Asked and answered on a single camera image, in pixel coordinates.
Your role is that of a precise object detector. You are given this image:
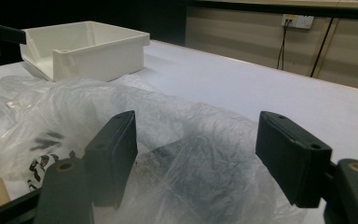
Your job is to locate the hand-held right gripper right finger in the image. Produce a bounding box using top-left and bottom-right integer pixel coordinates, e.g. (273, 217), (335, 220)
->
(255, 110), (333, 209)

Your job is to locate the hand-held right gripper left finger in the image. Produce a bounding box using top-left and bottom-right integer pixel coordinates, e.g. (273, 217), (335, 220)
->
(84, 110), (139, 209)

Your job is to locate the clear printed plastic bag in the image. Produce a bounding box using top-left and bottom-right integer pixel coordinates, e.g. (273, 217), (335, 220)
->
(0, 75), (309, 224)

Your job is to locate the white table cover sheet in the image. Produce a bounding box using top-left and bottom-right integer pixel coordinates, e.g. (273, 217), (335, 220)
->
(0, 39), (358, 224)

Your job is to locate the white plastic bin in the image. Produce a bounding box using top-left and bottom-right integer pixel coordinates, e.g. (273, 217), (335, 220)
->
(19, 21), (151, 83)

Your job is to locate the black horizontal bar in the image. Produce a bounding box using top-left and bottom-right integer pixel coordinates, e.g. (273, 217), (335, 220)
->
(186, 0), (358, 21)

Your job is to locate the black socket cable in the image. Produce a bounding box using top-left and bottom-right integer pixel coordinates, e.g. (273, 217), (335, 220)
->
(275, 19), (291, 71)

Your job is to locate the thin black wall cable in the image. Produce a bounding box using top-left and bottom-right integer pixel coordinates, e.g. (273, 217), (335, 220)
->
(310, 17), (336, 78)

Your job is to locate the white wall socket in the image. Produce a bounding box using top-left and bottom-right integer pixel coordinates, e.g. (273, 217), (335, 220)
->
(281, 13), (315, 31)

